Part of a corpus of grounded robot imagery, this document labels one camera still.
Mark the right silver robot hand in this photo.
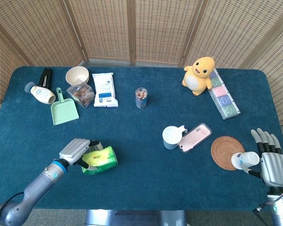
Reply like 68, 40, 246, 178
241, 128, 283, 188

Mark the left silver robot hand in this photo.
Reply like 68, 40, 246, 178
58, 138, 102, 170

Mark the green snack box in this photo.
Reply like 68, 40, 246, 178
81, 145, 119, 176

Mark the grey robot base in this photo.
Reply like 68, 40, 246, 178
84, 209, 187, 226

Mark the white paper cup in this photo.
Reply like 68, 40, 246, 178
231, 151, 260, 170

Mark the green dustpan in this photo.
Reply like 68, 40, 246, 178
50, 87, 80, 126

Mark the woven rattan coaster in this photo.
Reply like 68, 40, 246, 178
210, 136, 246, 171

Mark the clear box of snacks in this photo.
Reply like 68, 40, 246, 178
66, 79, 96, 110

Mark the cream lotion bottle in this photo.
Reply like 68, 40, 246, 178
24, 81, 57, 105

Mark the white blue wipes pack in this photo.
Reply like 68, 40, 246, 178
92, 72, 119, 108

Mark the beige bowl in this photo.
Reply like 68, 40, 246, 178
65, 66, 90, 86

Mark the black stapler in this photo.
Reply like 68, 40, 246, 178
38, 67, 53, 89

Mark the pink phone package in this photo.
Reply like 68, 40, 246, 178
177, 122, 213, 153

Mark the clear jar of snacks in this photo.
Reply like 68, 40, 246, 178
135, 87, 148, 109

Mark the blue table cloth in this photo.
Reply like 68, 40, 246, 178
0, 65, 283, 211

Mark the white blue mug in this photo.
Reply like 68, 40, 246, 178
162, 125, 189, 150

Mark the yellow dinosaur plush toy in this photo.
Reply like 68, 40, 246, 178
182, 56, 216, 97

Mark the woven folding screen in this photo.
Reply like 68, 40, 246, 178
0, 0, 283, 151

